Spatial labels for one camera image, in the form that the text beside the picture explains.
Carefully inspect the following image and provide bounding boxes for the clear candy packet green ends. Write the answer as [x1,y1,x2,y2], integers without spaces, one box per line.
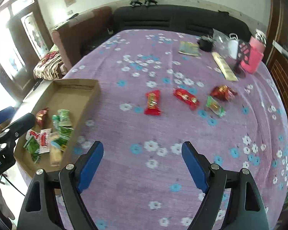
[205,95,226,118]

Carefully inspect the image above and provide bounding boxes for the black pot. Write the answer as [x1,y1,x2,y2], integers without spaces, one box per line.
[197,35,216,52]

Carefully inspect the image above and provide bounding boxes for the green pea snack packet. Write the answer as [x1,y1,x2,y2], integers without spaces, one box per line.
[23,136,42,164]

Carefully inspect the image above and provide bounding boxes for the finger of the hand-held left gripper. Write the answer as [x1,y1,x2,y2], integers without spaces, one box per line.
[0,106,15,128]
[1,113,36,138]

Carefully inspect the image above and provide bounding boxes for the wooden glazed door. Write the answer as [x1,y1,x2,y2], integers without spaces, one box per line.
[0,0,54,112]

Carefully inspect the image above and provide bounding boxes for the black phone stand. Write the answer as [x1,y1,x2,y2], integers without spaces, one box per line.
[233,41,253,77]

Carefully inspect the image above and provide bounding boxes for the clear cracker packet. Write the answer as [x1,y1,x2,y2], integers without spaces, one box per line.
[49,134,63,167]

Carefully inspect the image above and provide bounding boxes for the black sofa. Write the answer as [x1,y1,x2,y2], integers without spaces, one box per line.
[79,4,252,56]

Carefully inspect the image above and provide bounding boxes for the green white snack packet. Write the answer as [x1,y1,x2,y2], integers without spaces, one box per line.
[57,109,72,125]

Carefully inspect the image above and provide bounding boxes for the red-brown foil snack packet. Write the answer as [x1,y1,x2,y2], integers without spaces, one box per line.
[209,85,238,101]

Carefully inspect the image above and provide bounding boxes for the brown wooden cabinet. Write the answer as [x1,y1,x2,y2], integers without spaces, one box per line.
[266,41,288,130]

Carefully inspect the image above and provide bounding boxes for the large red white snack packet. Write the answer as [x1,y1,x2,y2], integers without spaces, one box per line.
[26,129,46,149]

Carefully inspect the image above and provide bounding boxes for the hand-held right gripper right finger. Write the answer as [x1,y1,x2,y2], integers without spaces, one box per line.
[181,141,271,230]

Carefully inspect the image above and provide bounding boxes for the red snack packet patterned border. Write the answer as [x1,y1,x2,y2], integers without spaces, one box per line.
[143,89,162,116]

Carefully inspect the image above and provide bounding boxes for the red gold-print snack packet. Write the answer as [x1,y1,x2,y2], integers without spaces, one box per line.
[173,88,200,111]

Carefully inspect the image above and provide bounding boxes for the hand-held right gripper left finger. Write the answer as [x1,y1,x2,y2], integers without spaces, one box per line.
[17,140,104,230]

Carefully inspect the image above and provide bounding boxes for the green clear candy wrapper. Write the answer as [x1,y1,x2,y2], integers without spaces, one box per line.
[51,114,61,128]

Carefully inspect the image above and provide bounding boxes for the purple floral tablecloth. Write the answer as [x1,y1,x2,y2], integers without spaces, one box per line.
[16,29,288,230]

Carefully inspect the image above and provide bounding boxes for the clear glass bowl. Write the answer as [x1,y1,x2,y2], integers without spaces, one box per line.
[212,28,231,53]

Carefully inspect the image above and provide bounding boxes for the cream tube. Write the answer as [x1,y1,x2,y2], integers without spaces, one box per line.
[211,51,238,82]

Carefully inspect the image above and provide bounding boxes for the pink bottle with knit sleeve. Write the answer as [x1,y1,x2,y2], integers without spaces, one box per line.
[240,29,267,74]

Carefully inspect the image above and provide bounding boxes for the patterned blanket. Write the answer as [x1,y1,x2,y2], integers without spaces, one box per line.
[33,44,63,81]

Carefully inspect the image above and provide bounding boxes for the brown armchair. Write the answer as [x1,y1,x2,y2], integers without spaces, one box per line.
[51,6,114,77]

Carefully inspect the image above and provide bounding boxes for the brown cardboard box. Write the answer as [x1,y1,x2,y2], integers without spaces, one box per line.
[13,78,102,176]

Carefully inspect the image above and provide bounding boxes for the small red white snack packet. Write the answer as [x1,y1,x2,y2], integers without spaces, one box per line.
[38,128,52,154]

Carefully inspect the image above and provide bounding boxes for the brown foil candy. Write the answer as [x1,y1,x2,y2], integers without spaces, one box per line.
[36,107,50,129]

